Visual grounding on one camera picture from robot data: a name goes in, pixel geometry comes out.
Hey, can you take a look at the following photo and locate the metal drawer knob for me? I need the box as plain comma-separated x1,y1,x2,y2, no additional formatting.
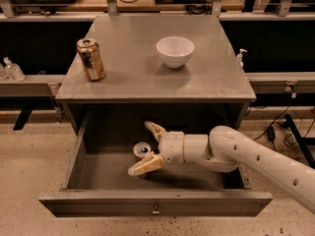
152,205,160,215

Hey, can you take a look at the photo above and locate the gold soda can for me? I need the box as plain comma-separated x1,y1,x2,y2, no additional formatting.
77,38,104,82

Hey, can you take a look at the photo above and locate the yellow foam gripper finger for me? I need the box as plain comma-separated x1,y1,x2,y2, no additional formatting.
128,151,165,176
145,121,166,141

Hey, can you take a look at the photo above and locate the white pump bottle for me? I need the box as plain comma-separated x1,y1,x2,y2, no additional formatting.
236,48,248,68

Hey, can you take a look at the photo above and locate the clear sanitizer pump bottle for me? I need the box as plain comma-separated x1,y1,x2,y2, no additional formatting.
3,57,25,82

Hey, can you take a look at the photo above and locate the silver blue redbull can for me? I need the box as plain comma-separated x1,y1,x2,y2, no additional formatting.
133,142,152,163

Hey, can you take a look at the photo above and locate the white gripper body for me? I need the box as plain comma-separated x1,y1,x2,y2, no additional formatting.
158,132,185,165

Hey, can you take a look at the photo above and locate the black power cable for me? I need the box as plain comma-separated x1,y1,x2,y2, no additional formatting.
252,105,291,149

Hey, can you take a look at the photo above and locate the grey metal cabinet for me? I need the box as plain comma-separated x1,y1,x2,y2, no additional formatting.
56,14,256,130

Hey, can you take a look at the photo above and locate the white ceramic bowl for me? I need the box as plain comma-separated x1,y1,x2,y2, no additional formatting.
156,36,195,69

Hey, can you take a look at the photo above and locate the open grey top drawer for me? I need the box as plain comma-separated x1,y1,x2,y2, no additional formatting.
39,110,273,217

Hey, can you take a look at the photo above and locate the black stand leg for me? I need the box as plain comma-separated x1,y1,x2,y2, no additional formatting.
284,114,315,169

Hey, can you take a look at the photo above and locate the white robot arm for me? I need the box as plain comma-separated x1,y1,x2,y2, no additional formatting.
128,121,315,212

